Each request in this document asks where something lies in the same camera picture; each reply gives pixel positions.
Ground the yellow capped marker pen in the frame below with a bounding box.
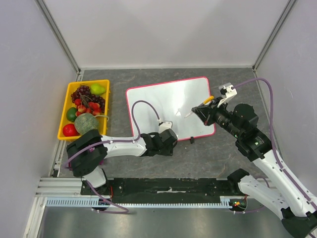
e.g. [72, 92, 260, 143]
[184, 95, 215, 119]

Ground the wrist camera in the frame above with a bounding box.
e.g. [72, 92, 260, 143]
[158, 119, 173, 133]
[218, 83, 237, 107]

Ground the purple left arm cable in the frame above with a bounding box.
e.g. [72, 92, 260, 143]
[63, 100, 164, 214]

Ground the pink framed whiteboard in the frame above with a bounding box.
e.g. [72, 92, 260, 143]
[126, 77, 215, 140]

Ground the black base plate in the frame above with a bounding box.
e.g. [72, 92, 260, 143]
[96, 178, 245, 204]

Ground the red apple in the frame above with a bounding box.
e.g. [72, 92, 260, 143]
[62, 123, 79, 137]

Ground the green pear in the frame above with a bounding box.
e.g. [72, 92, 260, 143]
[90, 83, 106, 95]

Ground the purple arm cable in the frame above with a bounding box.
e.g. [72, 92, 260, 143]
[63, 100, 164, 214]
[232, 77, 317, 238]

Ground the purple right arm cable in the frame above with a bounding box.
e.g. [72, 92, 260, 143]
[232, 77, 317, 238]

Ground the pale green melon stem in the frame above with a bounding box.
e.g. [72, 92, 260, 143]
[94, 115, 109, 121]

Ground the purple grape bunch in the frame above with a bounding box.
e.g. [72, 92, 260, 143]
[71, 85, 106, 113]

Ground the white slotted cable duct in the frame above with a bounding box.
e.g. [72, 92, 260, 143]
[46, 196, 236, 208]

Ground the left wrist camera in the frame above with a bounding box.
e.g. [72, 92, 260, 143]
[158, 119, 173, 133]

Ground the yellow plastic fruit basket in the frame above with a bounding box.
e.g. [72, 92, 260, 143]
[57, 79, 110, 141]

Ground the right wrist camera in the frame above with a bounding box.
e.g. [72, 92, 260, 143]
[218, 83, 237, 107]

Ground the red cherry cluster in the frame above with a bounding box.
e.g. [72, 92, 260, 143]
[74, 99, 102, 116]

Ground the green netted melon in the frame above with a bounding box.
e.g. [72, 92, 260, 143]
[74, 113, 99, 135]

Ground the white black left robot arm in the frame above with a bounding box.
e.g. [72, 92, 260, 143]
[66, 129, 178, 195]

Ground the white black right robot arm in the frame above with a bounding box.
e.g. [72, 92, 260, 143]
[191, 98, 317, 238]

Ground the green lime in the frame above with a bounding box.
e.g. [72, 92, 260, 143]
[66, 107, 77, 122]

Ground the aluminium frame rail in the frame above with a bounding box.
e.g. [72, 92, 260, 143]
[34, 177, 85, 198]

